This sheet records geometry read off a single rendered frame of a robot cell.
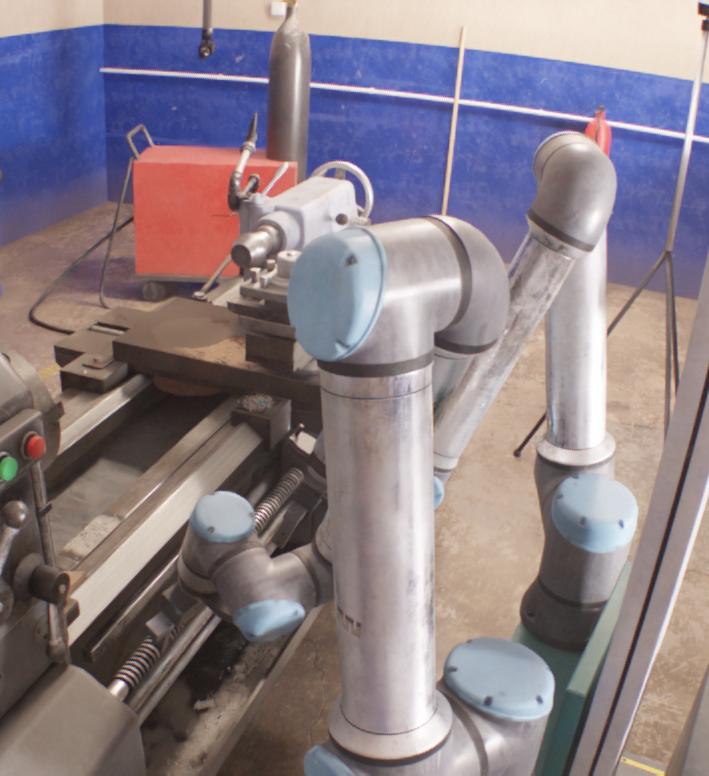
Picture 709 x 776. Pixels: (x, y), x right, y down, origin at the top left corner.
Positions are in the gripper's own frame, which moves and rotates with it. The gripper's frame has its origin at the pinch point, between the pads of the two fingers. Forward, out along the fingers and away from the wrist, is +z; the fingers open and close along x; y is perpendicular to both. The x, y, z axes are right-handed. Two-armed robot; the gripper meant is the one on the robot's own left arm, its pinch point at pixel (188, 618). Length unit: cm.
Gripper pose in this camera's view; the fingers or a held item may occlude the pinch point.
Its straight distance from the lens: 157.2
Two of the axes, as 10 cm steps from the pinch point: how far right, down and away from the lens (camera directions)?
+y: -7.3, -6.4, 2.5
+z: -3.1, 6.3, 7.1
